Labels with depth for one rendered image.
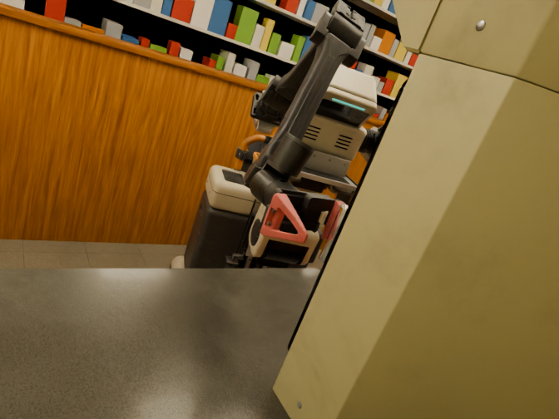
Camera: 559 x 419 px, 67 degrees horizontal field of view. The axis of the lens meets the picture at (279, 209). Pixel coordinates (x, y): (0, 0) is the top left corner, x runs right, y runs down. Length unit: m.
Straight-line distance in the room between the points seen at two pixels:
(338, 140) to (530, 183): 1.10
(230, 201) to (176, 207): 1.00
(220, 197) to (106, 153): 0.92
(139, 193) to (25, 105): 0.73
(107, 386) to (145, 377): 0.05
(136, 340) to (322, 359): 0.26
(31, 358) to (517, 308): 0.54
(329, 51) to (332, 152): 0.63
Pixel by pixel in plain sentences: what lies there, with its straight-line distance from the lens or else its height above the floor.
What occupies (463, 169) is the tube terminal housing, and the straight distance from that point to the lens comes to 0.42.
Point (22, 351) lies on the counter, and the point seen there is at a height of 0.94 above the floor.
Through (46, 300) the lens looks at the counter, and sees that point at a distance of 0.70.
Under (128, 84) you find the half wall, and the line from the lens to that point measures 2.38.
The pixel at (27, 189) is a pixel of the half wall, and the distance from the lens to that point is 2.52.
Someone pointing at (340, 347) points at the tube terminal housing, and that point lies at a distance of 0.52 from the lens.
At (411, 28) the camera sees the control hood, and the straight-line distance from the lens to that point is 0.50.
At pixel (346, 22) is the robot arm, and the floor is 1.46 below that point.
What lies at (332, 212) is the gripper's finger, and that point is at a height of 1.16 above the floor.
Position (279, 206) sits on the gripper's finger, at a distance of 0.59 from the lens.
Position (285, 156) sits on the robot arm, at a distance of 0.70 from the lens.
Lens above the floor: 1.37
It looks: 20 degrees down
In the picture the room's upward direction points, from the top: 21 degrees clockwise
